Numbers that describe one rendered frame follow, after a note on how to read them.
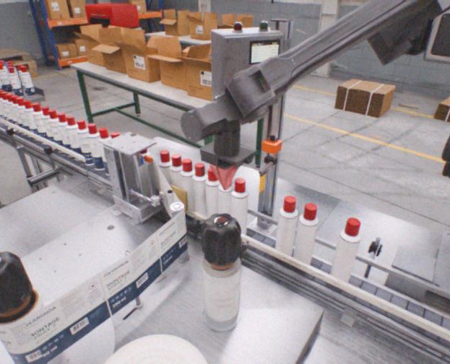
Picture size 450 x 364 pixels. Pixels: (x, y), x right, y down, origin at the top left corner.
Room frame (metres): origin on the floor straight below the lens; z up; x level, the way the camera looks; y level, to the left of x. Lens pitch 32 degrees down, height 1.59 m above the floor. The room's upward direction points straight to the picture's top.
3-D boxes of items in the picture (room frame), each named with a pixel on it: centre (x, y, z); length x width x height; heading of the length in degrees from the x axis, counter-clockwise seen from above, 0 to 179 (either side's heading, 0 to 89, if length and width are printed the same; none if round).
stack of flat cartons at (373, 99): (4.56, -1.99, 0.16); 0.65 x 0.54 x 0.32; 51
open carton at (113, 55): (3.50, 1.06, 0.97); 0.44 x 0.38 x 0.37; 142
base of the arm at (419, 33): (1.04, -0.53, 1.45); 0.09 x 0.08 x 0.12; 47
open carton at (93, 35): (3.83, 1.35, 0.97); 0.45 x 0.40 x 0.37; 139
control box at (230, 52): (0.91, -0.06, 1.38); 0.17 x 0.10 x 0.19; 109
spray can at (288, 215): (0.72, -0.18, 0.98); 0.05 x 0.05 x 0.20
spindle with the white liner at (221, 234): (0.51, 0.01, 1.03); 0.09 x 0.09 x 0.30
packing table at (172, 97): (3.29, 0.65, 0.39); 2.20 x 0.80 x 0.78; 47
